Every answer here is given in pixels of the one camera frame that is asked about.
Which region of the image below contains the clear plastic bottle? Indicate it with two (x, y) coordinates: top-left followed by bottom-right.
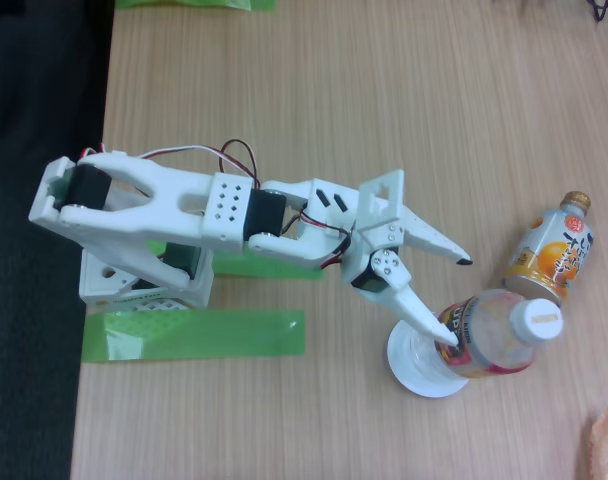
(396, 292), (565, 389)

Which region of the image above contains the green plastic sheet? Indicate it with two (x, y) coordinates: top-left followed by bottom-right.
(114, 0), (276, 12)

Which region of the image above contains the small white round plate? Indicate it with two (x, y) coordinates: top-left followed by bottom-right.
(386, 319), (470, 400)

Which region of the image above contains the long green tape strip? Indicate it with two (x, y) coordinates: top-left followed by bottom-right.
(81, 308), (306, 364)

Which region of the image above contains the orange juice bottle can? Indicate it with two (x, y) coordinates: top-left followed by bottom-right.
(500, 189), (598, 307)

